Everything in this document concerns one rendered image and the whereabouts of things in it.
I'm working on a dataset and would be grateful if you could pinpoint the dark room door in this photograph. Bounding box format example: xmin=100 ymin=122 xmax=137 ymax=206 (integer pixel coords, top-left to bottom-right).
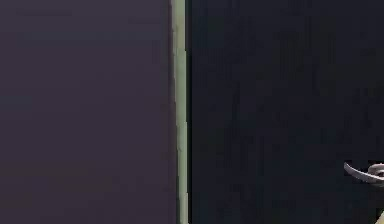
xmin=186 ymin=0 xmax=384 ymax=224

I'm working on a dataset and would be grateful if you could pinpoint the grey door handle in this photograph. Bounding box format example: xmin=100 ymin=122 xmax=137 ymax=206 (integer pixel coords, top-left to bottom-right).
xmin=343 ymin=161 xmax=384 ymax=185

